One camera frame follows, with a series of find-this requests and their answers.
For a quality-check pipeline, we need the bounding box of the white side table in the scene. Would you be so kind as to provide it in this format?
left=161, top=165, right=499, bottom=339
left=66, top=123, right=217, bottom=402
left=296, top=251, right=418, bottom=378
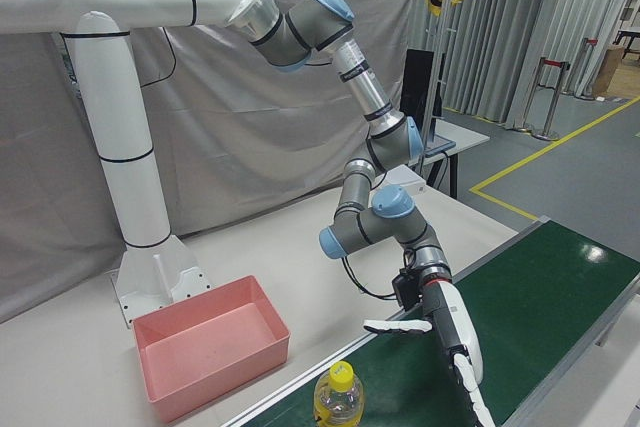
left=419, top=106, right=491, bottom=198

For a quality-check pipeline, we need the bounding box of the white flat box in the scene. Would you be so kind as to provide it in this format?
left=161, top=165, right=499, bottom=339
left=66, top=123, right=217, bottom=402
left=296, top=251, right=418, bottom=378
left=384, top=164, right=428, bottom=196

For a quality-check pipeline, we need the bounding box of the green conveyor belt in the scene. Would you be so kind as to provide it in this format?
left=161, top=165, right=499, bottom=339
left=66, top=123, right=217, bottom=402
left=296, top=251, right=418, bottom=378
left=219, top=215, right=640, bottom=427

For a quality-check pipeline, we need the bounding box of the yellow-capped orange tea bottle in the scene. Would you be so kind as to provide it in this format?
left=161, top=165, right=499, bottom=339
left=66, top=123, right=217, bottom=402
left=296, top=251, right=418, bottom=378
left=313, top=361, right=365, bottom=427

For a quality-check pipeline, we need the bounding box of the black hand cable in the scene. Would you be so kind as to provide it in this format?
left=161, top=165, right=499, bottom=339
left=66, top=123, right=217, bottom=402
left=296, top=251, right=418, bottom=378
left=339, top=246, right=416, bottom=301

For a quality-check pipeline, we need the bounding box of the black flat screen on stand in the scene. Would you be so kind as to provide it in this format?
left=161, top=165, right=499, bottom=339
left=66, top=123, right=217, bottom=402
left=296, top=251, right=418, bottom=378
left=401, top=48, right=444, bottom=146

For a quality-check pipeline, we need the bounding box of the brown cardboard box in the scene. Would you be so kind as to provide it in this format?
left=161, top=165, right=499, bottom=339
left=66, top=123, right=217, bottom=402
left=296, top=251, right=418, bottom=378
left=594, top=44, right=626, bottom=96

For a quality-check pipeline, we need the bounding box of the dexterous robot hand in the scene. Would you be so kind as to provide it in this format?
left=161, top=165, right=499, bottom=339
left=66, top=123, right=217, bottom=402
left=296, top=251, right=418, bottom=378
left=363, top=279, right=499, bottom=427

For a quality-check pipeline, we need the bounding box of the white robot torso stand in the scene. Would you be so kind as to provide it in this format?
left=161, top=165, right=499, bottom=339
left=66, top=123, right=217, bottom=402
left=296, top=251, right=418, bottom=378
left=0, top=0, right=281, bottom=331

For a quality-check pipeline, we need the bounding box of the grey fabric curtain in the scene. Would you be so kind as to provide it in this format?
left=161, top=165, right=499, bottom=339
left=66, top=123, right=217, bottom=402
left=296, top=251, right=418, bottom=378
left=0, top=0, right=436, bottom=323

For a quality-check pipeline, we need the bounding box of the metal barrier stanchion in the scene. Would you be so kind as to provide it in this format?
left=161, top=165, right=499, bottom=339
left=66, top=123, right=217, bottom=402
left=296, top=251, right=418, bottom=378
left=519, top=56, right=549, bottom=136
left=574, top=36, right=599, bottom=101
left=542, top=62, right=564, bottom=142

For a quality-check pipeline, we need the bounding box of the pink plastic basket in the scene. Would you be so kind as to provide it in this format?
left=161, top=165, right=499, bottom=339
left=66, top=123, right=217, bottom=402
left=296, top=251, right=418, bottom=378
left=132, top=274, right=292, bottom=424

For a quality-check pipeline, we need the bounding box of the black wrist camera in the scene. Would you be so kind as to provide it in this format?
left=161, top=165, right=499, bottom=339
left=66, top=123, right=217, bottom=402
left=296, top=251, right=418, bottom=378
left=392, top=266, right=426, bottom=311

